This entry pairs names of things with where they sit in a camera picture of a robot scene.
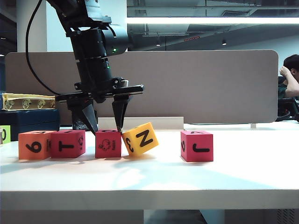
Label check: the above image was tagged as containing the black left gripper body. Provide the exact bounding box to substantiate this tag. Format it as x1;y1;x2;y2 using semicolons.
55;78;144;103

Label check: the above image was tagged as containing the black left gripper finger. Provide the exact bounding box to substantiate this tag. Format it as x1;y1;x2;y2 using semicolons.
112;94;130;133
67;97;99;136

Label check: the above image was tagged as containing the yellow foam letter block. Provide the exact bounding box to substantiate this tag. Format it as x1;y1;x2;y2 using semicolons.
122;121;160;157

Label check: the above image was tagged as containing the pink foam block with O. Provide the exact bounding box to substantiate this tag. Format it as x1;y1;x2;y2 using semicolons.
95;129;122;158

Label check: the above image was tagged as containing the pink foam block with T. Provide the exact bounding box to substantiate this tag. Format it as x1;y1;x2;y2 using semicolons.
50;130;86;159

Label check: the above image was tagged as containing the orange foam letter block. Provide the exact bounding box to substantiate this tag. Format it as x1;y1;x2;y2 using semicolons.
18;130;57;161

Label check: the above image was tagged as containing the black mug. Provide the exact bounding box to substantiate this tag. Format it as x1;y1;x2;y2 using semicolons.
71;109;98;132

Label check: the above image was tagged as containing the navy blue box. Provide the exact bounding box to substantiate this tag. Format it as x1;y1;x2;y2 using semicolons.
0;109;61;141

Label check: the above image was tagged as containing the yellow patterned box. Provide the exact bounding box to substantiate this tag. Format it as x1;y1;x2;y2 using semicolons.
1;92;57;111

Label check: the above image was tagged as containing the brown desk partition panel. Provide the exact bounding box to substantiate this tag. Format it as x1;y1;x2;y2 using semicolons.
4;49;279;124

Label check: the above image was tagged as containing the green foam block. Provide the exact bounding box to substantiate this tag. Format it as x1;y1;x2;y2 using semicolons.
0;125;12;145

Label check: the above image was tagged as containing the pink foam block with J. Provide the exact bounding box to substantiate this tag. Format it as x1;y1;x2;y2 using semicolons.
180;130;214;162

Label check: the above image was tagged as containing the black office chair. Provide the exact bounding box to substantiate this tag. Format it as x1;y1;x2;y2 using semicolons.
277;98;292;122

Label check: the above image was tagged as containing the person in green shirt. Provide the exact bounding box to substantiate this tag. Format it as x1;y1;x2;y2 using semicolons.
278;54;299;122

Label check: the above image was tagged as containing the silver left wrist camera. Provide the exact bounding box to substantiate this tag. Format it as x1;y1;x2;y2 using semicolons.
111;77;130;89

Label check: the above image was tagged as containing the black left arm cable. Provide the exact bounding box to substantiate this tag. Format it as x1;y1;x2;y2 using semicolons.
25;0;63;96

